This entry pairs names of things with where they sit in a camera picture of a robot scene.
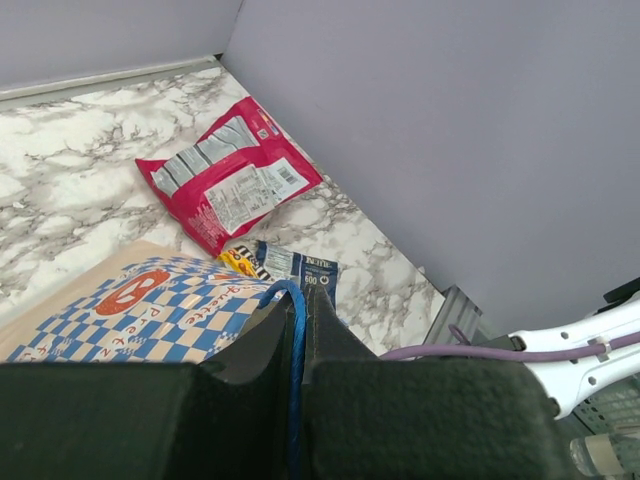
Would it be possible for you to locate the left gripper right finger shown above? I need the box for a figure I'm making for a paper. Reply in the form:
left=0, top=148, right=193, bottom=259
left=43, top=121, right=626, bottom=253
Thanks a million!
left=302, top=287, right=575, bottom=479

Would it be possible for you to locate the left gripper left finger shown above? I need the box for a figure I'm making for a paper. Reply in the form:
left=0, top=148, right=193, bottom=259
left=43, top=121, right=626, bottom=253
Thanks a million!
left=1, top=297, right=294, bottom=479

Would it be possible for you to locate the blue checkered paper bag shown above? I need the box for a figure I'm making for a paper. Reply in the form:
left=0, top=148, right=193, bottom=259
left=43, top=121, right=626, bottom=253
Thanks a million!
left=0, top=238, right=307, bottom=480

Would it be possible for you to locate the yellow M&M candy pack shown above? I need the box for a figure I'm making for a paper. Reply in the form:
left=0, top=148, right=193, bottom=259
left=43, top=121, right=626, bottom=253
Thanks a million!
left=217, top=245, right=271, bottom=281

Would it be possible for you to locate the blue Kettle chips bag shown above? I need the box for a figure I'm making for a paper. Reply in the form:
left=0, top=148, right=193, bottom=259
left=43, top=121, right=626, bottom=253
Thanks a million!
left=255, top=241, right=339, bottom=308

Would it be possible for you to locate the pink snack bag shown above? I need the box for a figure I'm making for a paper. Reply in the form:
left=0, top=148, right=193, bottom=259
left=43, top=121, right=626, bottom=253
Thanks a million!
left=136, top=97, right=323, bottom=256

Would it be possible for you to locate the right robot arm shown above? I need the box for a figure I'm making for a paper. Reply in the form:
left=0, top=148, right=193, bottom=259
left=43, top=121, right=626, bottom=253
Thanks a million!
left=508, top=279, right=639, bottom=420

